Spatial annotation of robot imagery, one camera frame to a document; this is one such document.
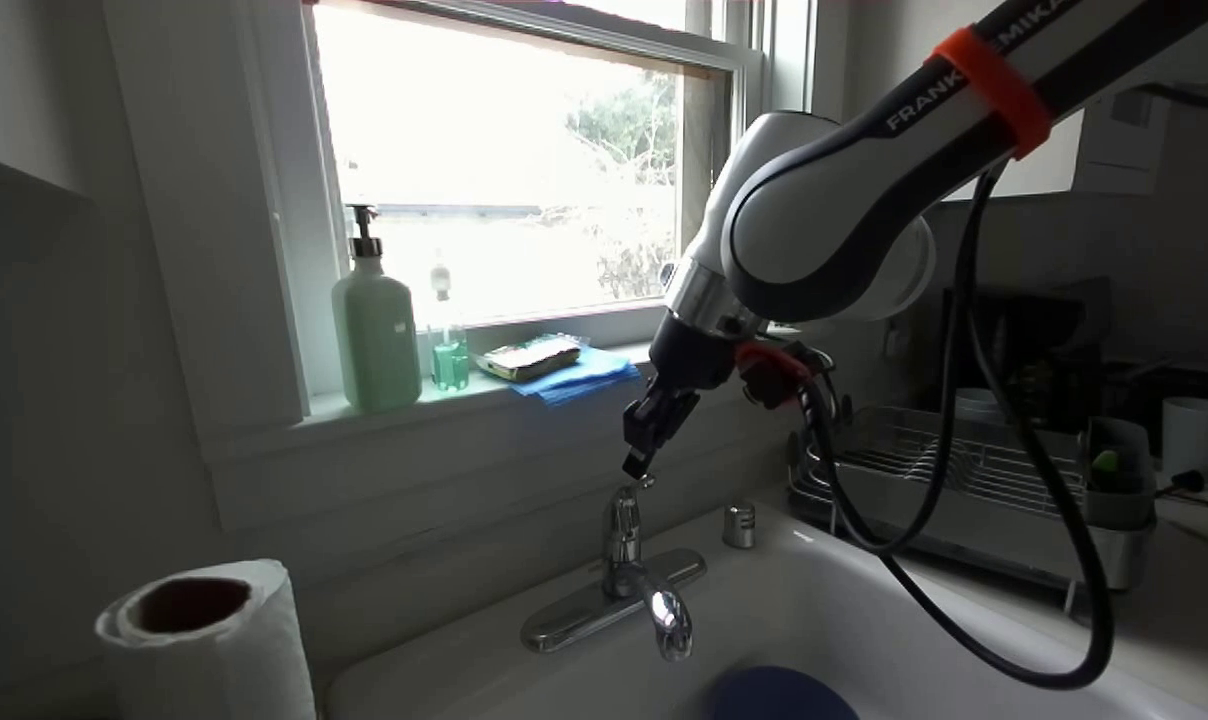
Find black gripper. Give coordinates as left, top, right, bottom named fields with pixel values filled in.
left=622, top=303, right=743, bottom=482

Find blue bowl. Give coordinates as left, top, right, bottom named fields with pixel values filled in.
left=704, top=660, right=863, bottom=720

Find black wrist camera red mount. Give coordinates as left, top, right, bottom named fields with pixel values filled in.
left=734, top=339, right=835, bottom=413

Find blue cloth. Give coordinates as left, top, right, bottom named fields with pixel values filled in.
left=510, top=346, right=647, bottom=403

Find white paper towel roll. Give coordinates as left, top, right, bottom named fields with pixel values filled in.
left=93, top=556, right=322, bottom=720

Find dish sponge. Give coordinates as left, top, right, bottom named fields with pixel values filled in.
left=478, top=332, right=590, bottom=387

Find green plastic utensil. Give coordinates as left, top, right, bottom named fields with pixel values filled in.
left=1087, top=445, right=1127, bottom=486

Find white framed window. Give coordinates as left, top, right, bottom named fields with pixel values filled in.
left=236, top=0, right=820, bottom=433

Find black coffee maker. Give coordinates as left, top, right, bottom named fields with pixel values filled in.
left=938, top=275, right=1116, bottom=407

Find small green glass bottle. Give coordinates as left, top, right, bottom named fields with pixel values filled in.
left=421, top=263, right=478, bottom=398

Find grey wire dish rack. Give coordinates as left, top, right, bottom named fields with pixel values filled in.
left=786, top=396, right=1160, bottom=601

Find green soap pump bottle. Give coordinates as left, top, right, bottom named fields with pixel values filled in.
left=332, top=199, right=426, bottom=415

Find chrome sink faucet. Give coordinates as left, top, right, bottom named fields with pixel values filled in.
left=522, top=472, right=707, bottom=666

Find white mug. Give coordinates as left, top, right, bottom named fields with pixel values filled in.
left=1155, top=391, right=1208, bottom=486

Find grey utensil holder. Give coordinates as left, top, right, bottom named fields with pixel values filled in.
left=1081, top=415, right=1160, bottom=535

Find white kitchen sink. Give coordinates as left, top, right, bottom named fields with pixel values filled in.
left=322, top=513, right=1208, bottom=720

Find chrome sink hole cap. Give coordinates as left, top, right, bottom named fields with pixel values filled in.
left=722, top=501, right=759, bottom=556

